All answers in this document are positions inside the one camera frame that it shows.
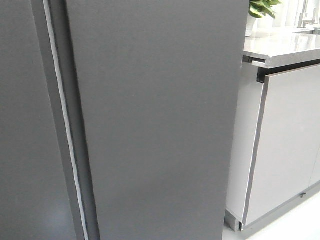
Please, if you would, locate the dark grey fridge door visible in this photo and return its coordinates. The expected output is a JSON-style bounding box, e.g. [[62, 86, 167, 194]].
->
[[0, 0, 88, 240], [67, 0, 249, 240]]

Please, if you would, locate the grey kitchen counter cabinet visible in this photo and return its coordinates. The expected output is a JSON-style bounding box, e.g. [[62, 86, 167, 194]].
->
[[225, 25, 320, 232]]

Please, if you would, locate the green potted plant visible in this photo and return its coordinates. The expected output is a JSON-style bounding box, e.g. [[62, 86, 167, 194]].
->
[[245, 0, 283, 37]]

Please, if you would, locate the silver kitchen faucet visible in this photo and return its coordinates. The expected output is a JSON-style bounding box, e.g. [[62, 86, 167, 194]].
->
[[297, 0, 319, 29]]

